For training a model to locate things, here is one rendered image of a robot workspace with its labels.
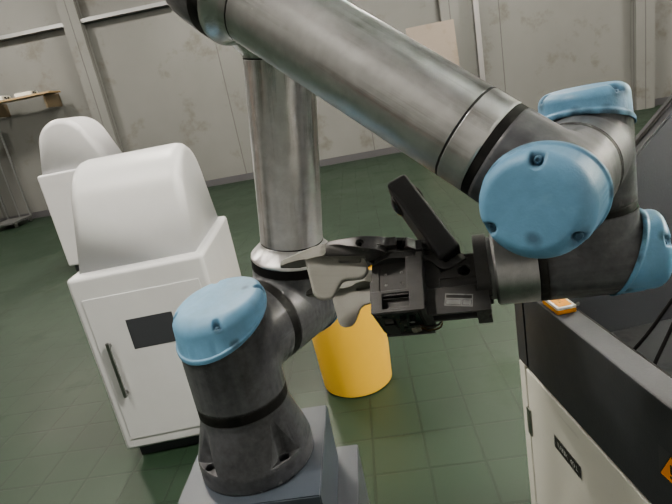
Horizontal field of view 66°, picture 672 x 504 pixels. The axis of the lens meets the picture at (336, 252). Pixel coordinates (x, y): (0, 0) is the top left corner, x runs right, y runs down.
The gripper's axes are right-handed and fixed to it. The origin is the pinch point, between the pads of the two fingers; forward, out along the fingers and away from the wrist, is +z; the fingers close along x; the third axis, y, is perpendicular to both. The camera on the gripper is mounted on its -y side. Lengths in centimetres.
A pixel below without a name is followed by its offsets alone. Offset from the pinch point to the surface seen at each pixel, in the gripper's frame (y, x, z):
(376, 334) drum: -51, 164, 32
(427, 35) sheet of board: -700, 548, 31
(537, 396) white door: 3, 52, -25
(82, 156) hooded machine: -296, 258, 351
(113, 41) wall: -709, 410, 549
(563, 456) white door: 14, 51, -28
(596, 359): 4.6, 26.6, -32.0
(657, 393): 11.1, 18.7, -36.2
